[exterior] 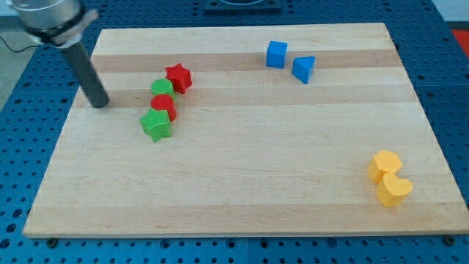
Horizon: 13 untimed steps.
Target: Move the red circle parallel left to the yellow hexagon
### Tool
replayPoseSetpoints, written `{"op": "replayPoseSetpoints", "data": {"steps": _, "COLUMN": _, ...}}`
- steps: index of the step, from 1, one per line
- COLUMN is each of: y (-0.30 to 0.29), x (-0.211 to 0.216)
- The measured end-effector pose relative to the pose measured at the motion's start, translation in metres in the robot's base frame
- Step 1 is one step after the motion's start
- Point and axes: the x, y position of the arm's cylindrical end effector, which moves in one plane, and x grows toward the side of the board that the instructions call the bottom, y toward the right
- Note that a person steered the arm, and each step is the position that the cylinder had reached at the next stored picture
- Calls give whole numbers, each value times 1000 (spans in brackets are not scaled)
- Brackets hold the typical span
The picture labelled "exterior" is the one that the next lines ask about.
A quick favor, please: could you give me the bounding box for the yellow hexagon block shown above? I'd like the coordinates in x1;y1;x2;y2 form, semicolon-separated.
367;150;402;183

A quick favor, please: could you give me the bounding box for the light wooden board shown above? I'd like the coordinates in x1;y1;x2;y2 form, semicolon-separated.
23;23;468;238

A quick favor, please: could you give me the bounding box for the red star block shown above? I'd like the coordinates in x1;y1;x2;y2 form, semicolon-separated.
165;63;193;94

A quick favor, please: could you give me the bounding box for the red cylinder block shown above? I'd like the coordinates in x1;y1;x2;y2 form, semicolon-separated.
150;94;177;122

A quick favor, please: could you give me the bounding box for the green star block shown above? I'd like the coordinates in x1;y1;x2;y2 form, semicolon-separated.
140;108;171;142

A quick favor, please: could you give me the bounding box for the green cylinder block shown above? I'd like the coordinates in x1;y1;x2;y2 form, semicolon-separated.
150;78;175;98

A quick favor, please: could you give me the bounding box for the blue cube block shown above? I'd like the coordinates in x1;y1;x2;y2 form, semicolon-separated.
266;40;288;69

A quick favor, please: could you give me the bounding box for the blue triangle block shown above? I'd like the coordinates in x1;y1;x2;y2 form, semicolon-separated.
292;56;316;84

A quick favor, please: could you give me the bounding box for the yellow heart block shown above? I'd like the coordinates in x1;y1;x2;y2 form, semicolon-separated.
375;172;413;207

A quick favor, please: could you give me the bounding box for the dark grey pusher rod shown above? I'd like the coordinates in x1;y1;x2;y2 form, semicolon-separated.
60;41;109;109

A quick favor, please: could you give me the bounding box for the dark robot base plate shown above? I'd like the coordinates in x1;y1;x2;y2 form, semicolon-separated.
201;0;282;14

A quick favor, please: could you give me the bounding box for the black cable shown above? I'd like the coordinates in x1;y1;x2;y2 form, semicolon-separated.
0;34;40;54

